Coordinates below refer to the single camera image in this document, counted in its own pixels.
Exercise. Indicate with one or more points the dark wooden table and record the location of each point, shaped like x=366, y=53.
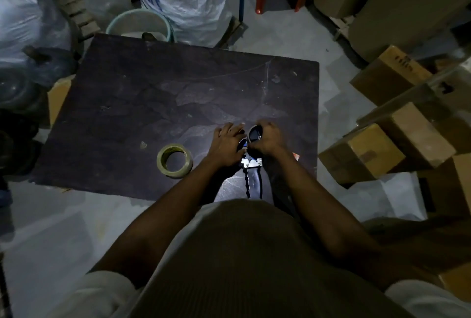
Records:
x=176, y=107

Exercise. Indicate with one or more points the clear packing tape roll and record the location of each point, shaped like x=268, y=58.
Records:
x=174, y=160

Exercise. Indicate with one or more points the wooden pallet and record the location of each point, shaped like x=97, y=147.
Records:
x=73, y=8

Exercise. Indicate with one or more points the person's right hand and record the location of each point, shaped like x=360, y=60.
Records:
x=268, y=139

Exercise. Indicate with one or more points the person's olive shirt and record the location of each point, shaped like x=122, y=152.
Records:
x=235, y=262

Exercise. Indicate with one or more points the person's right fingers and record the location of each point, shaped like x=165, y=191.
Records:
x=258, y=133

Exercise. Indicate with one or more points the small brown cardboard box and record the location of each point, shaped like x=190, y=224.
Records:
x=362, y=154
x=390, y=74
x=423, y=100
x=415, y=133

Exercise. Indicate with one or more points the dark plastic bag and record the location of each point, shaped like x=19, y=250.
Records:
x=48, y=67

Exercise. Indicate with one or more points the person's left forearm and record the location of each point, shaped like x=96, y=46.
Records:
x=162, y=211

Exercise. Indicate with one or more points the person's left hand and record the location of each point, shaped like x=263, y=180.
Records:
x=224, y=146

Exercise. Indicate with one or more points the person's left middle finger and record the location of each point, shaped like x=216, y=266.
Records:
x=230, y=128

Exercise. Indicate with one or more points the large clear plastic bag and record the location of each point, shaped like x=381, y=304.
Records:
x=25, y=8

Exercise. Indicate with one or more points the person's right forearm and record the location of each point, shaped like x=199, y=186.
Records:
x=323, y=211

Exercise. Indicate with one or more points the person's left thumb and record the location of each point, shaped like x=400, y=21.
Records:
x=242, y=154

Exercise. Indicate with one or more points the pale green plastic bucket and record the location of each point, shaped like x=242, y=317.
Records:
x=141, y=26

